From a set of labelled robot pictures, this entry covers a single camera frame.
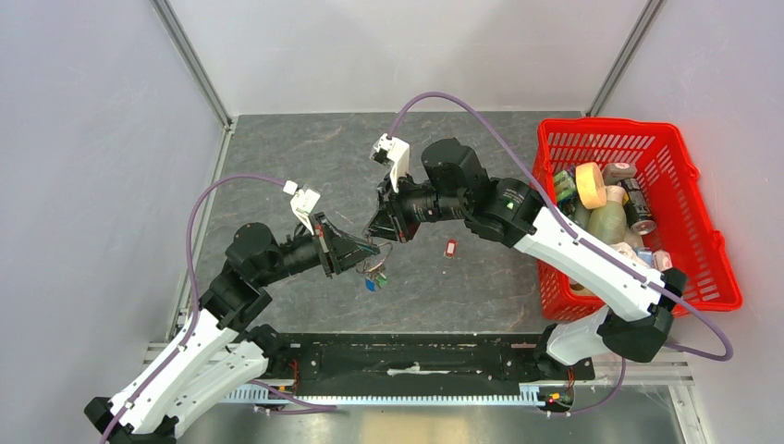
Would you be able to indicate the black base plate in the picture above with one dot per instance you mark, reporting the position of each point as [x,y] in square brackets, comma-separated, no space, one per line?
[380,365]

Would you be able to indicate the white crumpled bag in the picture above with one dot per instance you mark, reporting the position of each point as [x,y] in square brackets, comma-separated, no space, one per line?
[639,255]

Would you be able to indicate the right aluminium frame post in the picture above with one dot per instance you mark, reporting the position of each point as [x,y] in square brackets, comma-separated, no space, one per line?
[627,52]

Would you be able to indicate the red plastic basket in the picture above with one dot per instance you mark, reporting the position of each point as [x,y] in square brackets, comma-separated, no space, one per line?
[669,182]

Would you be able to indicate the aluminium frame post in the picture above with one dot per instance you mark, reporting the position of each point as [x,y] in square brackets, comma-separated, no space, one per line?
[187,52]
[627,52]

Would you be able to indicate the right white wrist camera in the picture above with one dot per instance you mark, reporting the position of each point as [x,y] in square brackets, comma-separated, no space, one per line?
[394,154]

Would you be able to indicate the metal keyring with keys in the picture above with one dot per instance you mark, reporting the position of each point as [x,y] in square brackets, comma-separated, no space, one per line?
[372,267]

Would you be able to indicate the red key tag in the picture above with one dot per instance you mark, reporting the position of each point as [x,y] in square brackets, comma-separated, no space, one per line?
[451,248]

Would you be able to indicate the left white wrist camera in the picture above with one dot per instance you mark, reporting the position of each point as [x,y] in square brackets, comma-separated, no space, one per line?
[303,201]

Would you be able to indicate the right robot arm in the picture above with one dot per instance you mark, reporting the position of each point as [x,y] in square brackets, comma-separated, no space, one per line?
[636,317]

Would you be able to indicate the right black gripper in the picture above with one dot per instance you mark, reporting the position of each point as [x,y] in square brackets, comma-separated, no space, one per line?
[392,223]

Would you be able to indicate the green bottle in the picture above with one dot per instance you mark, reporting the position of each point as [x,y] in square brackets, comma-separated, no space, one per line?
[608,223]

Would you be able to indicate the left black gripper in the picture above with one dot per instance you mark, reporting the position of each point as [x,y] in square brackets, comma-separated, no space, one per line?
[326,238]

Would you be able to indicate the black drink can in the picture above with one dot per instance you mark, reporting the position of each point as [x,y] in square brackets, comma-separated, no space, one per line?
[638,213]

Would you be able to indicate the yellow tape roll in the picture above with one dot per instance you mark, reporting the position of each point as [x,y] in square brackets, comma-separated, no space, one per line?
[590,185]

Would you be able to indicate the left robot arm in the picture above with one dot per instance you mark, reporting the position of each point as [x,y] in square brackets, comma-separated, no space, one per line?
[219,349]

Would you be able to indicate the left aluminium frame post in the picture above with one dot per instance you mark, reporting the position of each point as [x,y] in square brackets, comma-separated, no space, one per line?
[187,52]

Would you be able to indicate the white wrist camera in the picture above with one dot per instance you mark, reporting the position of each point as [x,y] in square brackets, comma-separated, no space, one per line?
[394,154]
[303,201]

